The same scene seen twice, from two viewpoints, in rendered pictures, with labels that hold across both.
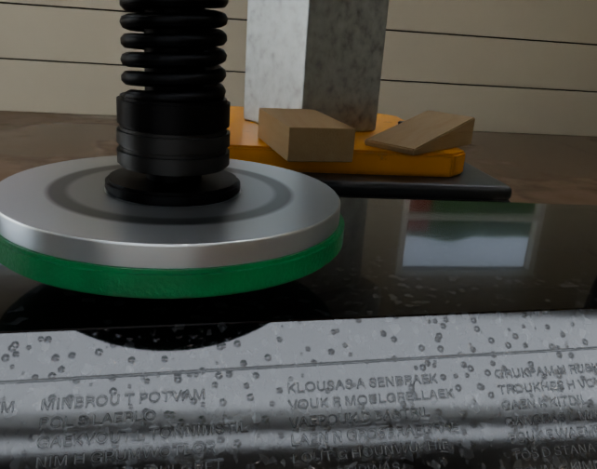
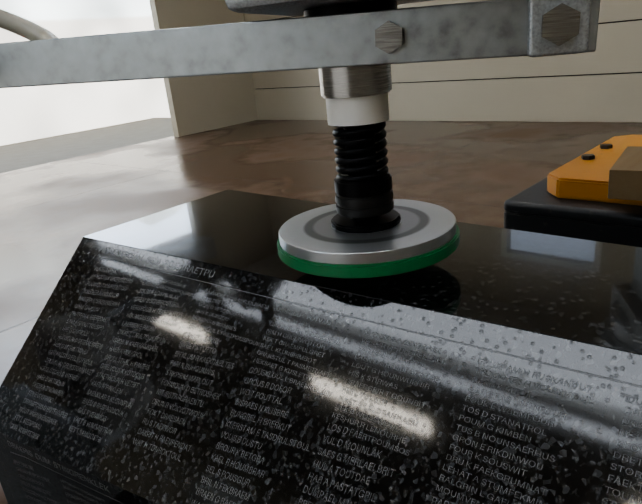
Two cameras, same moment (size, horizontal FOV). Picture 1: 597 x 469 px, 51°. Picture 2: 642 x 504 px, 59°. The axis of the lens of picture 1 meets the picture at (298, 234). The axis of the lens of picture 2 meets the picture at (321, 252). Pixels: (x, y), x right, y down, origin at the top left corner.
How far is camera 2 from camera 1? 0.43 m
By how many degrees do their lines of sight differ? 50
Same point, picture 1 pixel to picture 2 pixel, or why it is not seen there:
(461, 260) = (550, 292)
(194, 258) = (317, 257)
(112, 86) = not seen: outside the picture
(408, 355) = (431, 334)
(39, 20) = (609, 37)
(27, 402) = (272, 307)
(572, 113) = not seen: outside the picture
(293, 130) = (613, 172)
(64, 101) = (623, 111)
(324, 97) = not seen: outside the picture
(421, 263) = (514, 289)
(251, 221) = (362, 244)
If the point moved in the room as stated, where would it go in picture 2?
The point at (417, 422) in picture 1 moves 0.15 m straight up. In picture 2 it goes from (418, 369) to (411, 224)
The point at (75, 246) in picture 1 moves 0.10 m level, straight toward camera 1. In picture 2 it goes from (285, 245) to (230, 278)
